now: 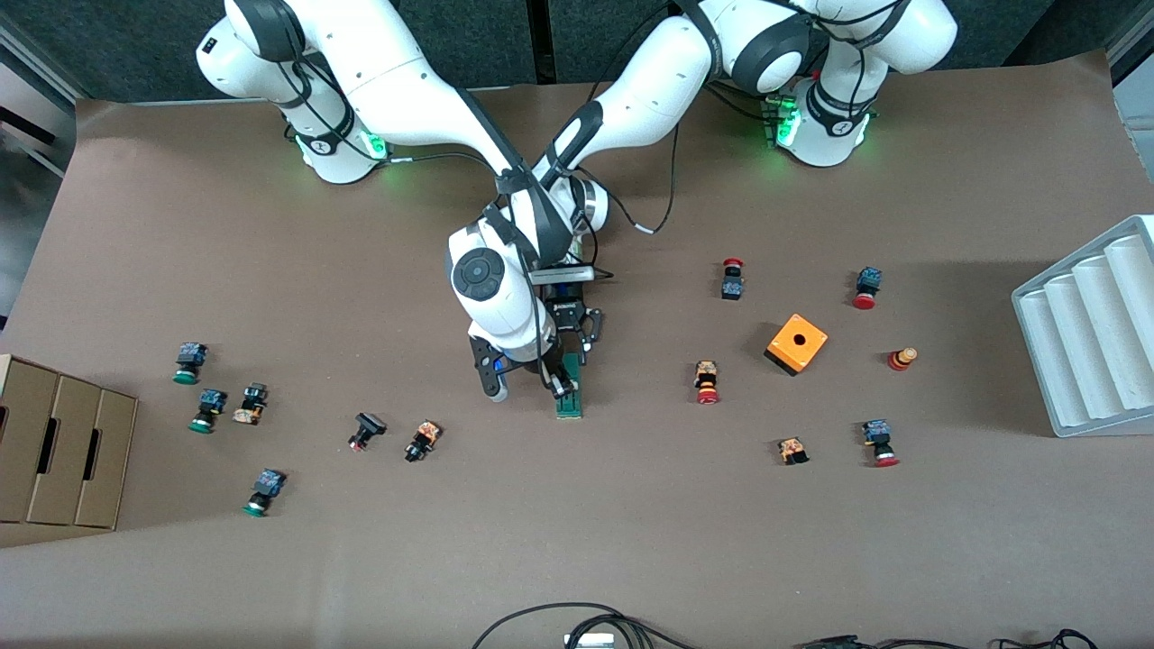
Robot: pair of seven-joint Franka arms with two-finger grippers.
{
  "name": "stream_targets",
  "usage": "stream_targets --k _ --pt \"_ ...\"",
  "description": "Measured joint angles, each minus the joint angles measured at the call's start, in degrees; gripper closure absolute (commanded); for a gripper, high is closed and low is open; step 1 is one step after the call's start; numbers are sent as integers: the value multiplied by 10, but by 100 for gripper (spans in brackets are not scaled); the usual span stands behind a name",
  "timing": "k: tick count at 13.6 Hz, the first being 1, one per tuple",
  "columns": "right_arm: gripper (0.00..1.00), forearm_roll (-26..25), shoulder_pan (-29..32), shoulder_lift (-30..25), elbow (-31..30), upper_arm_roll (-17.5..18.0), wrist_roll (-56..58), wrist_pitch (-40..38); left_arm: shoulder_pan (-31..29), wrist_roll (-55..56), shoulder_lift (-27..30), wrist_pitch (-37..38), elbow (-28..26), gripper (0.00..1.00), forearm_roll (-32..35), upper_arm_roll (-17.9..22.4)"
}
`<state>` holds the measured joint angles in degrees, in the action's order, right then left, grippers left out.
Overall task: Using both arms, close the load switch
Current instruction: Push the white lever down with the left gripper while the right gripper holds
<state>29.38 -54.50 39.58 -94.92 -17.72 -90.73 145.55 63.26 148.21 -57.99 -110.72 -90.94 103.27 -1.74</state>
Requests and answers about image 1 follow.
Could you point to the red mushroom push button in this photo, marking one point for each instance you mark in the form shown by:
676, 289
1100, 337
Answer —
869, 278
876, 431

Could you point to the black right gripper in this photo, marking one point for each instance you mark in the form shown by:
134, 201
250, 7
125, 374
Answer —
560, 379

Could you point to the brown paper table cover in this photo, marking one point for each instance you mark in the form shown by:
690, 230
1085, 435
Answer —
541, 523

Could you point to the black square head switch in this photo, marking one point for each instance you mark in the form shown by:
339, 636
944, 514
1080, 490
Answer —
370, 424

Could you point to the white ridged tray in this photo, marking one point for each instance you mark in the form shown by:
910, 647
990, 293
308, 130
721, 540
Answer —
1082, 361

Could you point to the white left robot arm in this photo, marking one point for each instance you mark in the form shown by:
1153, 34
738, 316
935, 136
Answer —
649, 108

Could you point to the orange button enclosure box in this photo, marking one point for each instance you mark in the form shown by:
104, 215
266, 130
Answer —
811, 338

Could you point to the brown cardboard box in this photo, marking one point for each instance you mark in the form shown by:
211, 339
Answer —
27, 406
72, 451
115, 460

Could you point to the red yellow emergency stop head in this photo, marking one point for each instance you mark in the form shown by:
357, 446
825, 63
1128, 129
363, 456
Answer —
899, 361

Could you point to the orange contact block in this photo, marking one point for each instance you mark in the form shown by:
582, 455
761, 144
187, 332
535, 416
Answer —
792, 449

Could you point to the black selector switch pale block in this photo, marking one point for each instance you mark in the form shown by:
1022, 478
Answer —
252, 397

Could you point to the grey metal frame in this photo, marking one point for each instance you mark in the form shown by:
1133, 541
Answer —
1138, 63
27, 135

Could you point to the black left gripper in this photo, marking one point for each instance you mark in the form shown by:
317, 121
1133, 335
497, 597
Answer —
567, 314

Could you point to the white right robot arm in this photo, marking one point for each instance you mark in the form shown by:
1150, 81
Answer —
496, 297

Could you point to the small red push button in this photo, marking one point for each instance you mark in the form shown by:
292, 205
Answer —
732, 288

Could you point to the black selector switch orange block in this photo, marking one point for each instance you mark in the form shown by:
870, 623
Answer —
425, 435

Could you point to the red button orange block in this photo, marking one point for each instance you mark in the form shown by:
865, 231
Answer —
706, 371

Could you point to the green load switch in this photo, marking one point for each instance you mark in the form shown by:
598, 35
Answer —
570, 407

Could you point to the green mushroom push button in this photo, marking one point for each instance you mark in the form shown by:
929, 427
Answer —
191, 353
212, 399
269, 482

